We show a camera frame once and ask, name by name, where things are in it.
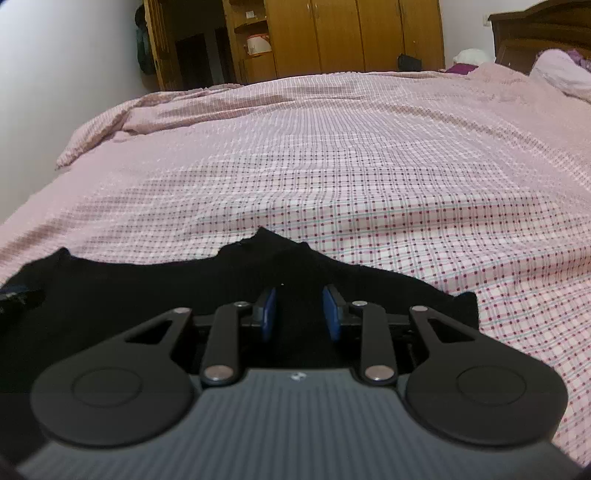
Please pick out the pink checkered bed duvet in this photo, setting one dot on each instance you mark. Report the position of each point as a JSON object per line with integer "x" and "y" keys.
{"x": 471, "y": 183}

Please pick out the white pink appliance on shelf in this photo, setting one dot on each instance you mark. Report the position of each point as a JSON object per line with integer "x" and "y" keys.
{"x": 258, "y": 44}

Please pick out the purple cloth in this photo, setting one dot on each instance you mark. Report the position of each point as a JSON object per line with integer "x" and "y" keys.
{"x": 461, "y": 69}

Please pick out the wooden wardrobe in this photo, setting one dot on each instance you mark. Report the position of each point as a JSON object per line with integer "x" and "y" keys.
{"x": 312, "y": 37}

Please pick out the small black bag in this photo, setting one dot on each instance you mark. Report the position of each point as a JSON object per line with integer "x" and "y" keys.
{"x": 408, "y": 63}

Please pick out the dark wooden headboard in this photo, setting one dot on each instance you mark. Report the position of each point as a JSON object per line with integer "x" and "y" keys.
{"x": 520, "y": 36}

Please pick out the wooden door frame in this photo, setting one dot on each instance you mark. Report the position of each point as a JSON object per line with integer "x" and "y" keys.
{"x": 162, "y": 45}

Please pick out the black knit cardigan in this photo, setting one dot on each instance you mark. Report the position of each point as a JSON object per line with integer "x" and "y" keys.
{"x": 76, "y": 303}

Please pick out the dark green hanging garment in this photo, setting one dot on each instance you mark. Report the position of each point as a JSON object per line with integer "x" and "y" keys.
{"x": 143, "y": 46}

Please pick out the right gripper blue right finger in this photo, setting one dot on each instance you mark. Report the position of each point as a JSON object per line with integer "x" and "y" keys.
{"x": 336, "y": 311}

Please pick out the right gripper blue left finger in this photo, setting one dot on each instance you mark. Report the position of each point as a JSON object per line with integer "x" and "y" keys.
{"x": 263, "y": 311}

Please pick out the white plush item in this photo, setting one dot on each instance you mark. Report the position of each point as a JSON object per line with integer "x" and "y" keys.
{"x": 473, "y": 56}

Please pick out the white pillow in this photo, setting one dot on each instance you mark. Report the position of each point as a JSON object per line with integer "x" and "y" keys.
{"x": 567, "y": 71}

